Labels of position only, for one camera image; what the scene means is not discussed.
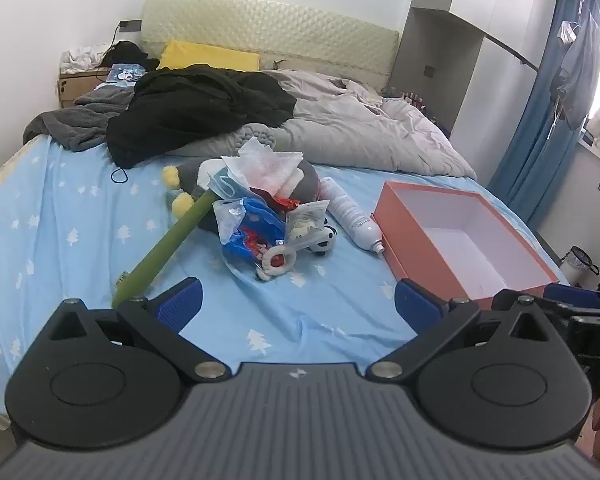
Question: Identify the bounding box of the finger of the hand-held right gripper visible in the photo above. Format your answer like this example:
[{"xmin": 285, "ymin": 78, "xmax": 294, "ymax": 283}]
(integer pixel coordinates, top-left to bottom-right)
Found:
[{"xmin": 540, "ymin": 282, "xmax": 600, "ymax": 317}]

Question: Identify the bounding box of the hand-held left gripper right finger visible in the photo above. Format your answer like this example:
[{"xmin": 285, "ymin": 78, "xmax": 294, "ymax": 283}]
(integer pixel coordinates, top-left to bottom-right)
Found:
[{"xmin": 365, "ymin": 278, "xmax": 552, "ymax": 382}]

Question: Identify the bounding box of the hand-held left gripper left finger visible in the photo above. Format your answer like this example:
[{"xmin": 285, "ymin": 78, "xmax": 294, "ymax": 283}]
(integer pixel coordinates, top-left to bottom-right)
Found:
[{"xmin": 47, "ymin": 276, "xmax": 232, "ymax": 382}]

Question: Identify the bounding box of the orange cardboard box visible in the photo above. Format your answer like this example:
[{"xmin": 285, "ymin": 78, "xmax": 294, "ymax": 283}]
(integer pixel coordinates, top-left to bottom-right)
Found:
[{"xmin": 370, "ymin": 181, "xmax": 561, "ymax": 311}]

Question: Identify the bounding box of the blue face mask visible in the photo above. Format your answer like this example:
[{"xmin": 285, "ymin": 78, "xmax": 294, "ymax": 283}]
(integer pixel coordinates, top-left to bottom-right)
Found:
[{"xmin": 207, "ymin": 170, "xmax": 251, "ymax": 201}]

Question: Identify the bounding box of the trash bin with clear bag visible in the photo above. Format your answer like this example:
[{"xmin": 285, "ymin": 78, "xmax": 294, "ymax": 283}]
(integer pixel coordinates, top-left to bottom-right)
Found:
[{"xmin": 560, "ymin": 246, "xmax": 600, "ymax": 288}]

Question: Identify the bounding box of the green foam stick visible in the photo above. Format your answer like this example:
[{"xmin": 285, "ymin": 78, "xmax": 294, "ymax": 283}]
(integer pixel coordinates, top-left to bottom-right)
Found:
[{"xmin": 112, "ymin": 190, "xmax": 216, "ymax": 308}]

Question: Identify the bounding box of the black white panda toy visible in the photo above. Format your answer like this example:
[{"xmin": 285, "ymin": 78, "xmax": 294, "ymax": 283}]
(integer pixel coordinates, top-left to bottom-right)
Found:
[{"xmin": 300, "ymin": 225, "xmax": 338, "ymax": 256}]

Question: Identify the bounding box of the white spray bottle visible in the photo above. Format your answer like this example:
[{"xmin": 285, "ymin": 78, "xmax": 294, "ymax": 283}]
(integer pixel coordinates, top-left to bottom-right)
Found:
[{"xmin": 325, "ymin": 177, "xmax": 386, "ymax": 256}]

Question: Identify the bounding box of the blue plastic snack bag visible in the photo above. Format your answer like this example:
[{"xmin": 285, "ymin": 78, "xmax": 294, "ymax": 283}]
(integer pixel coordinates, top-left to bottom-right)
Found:
[{"xmin": 212, "ymin": 197, "xmax": 288, "ymax": 273}]

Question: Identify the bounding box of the blue printed bedsheet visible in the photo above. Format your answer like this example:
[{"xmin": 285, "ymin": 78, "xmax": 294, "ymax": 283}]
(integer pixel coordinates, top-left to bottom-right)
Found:
[{"xmin": 0, "ymin": 135, "xmax": 573, "ymax": 421}]

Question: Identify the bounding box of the clear packet with pale contents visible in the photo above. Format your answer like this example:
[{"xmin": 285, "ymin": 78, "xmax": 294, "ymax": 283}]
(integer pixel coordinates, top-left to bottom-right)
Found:
[{"xmin": 285, "ymin": 200, "xmax": 331, "ymax": 251}]

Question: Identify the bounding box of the blue curtain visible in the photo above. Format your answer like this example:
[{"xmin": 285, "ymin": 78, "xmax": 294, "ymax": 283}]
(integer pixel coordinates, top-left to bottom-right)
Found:
[{"xmin": 487, "ymin": 0, "xmax": 588, "ymax": 231}]

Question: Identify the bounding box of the grey penguin plush toy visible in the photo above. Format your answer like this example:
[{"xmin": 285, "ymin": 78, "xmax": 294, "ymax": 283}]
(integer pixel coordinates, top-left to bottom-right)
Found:
[{"xmin": 161, "ymin": 157, "xmax": 321, "ymax": 233}]

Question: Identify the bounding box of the white tissue sheet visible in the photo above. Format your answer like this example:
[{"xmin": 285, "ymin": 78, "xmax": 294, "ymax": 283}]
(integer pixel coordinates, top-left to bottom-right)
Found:
[{"xmin": 221, "ymin": 137, "xmax": 306, "ymax": 196}]

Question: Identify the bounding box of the light grey duvet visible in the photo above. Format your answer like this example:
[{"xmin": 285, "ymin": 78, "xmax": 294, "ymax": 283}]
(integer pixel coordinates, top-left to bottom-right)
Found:
[{"xmin": 175, "ymin": 69, "xmax": 478, "ymax": 178}]

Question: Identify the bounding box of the grey bumpy pillow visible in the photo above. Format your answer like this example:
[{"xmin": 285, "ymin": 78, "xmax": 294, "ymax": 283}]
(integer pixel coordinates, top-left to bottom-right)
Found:
[{"xmin": 230, "ymin": 122, "xmax": 293, "ymax": 153}]

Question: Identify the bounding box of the black garment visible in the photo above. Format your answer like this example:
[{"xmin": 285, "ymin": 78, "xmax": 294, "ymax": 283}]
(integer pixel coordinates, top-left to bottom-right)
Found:
[{"xmin": 105, "ymin": 65, "xmax": 297, "ymax": 170}]

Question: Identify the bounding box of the row of small bottles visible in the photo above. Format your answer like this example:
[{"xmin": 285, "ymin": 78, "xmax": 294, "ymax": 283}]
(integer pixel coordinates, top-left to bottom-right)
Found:
[{"xmin": 387, "ymin": 87, "xmax": 448, "ymax": 126}]

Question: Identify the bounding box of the dark grey blanket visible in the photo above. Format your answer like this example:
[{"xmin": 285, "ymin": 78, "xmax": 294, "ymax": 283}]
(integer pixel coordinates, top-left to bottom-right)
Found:
[{"xmin": 22, "ymin": 87, "xmax": 136, "ymax": 153}]

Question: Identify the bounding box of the grey hanging garment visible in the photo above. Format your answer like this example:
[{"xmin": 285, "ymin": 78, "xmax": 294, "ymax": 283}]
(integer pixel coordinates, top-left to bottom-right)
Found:
[{"xmin": 550, "ymin": 10, "xmax": 600, "ymax": 131}]

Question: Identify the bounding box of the blue packet with panda print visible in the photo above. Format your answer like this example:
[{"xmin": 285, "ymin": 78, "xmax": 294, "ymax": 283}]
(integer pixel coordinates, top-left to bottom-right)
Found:
[{"xmin": 107, "ymin": 62, "xmax": 148, "ymax": 83}]

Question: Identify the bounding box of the cardboard box nightstand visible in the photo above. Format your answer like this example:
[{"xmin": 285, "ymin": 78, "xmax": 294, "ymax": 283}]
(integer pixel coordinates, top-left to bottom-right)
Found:
[{"xmin": 57, "ymin": 71, "xmax": 112, "ymax": 109}]

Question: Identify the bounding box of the yellow pillow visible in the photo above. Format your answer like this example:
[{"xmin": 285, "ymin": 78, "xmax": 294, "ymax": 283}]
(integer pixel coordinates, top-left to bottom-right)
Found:
[{"xmin": 156, "ymin": 40, "xmax": 261, "ymax": 73}]

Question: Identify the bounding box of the black cloth bundle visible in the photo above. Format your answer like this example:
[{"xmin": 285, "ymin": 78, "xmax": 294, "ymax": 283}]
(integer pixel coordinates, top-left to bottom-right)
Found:
[{"xmin": 102, "ymin": 40, "xmax": 160, "ymax": 71}]

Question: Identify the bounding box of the white crumpled cloth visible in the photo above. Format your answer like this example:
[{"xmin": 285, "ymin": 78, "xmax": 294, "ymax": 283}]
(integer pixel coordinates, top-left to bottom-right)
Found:
[{"xmin": 60, "ymin": 42, "xmax": 116, "ymax": 75}]

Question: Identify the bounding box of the white wardrobe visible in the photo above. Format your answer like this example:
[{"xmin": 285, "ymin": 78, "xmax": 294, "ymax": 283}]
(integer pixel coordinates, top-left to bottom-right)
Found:
[{"xmin": 382, "ymin": 0, "xmax": 561, "ymax": 136}]

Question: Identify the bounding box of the white red ring toy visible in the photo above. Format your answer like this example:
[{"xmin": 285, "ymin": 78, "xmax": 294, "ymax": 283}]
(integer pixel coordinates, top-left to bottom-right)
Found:
[{"xmin": 257, "ymin": 240, "xmax": 301, "ymax": 281}]

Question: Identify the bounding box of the black cable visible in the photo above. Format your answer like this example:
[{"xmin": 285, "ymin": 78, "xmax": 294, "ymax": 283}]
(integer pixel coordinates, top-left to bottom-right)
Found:
[{"xmin": 95, "ymin": 22, "xmax": 123, "ymax": 86}]

